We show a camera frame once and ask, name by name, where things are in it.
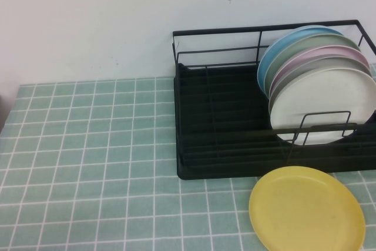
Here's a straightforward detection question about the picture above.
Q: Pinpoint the white plate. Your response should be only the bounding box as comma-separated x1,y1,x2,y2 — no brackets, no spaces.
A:
268,68,376,146

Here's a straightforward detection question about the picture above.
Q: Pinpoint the green plate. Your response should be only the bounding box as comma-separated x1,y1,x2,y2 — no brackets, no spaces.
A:
263,34,362,99

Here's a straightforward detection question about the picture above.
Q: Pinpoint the grey plate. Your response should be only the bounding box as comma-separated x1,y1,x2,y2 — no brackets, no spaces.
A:
267,55,374,108

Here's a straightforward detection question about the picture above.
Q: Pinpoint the yellow plate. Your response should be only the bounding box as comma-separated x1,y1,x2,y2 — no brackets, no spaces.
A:
249,166,367,251

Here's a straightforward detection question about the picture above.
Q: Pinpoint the blue plate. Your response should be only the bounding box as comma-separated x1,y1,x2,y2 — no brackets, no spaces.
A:
257,25,345,91

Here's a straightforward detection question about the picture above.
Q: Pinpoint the black wire dish rack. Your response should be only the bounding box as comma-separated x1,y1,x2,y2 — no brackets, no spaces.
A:
173,62,376,181
172,19,376,161

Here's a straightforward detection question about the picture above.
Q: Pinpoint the pink plate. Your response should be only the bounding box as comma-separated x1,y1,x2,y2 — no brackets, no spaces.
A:
269,45,371,99

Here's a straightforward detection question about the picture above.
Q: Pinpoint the green checkered tablecloth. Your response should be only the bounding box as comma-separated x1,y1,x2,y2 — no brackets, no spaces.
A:
0,62,376,251

